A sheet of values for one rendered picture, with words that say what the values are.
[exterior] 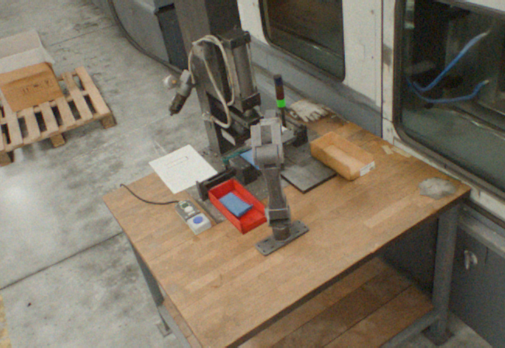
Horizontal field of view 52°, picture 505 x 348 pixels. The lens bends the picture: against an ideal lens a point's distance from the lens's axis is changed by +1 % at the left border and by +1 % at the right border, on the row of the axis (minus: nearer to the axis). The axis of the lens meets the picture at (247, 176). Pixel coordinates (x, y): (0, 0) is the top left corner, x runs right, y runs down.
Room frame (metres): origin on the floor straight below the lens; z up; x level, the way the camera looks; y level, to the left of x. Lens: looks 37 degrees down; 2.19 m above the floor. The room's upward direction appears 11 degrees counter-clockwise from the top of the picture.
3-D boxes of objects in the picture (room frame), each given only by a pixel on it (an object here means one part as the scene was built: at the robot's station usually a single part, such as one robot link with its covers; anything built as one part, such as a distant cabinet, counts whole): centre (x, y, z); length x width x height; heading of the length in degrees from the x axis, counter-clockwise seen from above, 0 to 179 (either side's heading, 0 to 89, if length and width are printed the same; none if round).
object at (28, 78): (4.73, 1.86, 0.40); 0.67 x 0.60 x 0.50; 18
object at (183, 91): (1.95, 0.18, 1.25); 0.19 x 0.07 x 0.19; 116
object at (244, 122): (1.80, -0.01, 1.22); 0.26 x 0.18 x 0.30; 26
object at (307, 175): (1.64, -0.24, 0.91); 0.17 x 0.16 x 0.02; 116
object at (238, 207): (1.54, 0.07, 0.92); 0.15 x 0.07 x 0.03; 32
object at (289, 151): (1.83, -0.04, 0.88); 0.65 x 0.50 x 0.03; 116
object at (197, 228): (1.47, 0.22, 0.90); 0.07 x 0.07 x 0.06; 26
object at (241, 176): (1.75, -0.05, 0.94); 0.20 x 0.10 x 0.07; 116
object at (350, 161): (1.69, -0.40, 0.93); 0.25 x 0.13 x 0.08; 26
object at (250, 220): (1.51, 0.06, 0.93); 0.25 x 0.12 x 0.06; 26
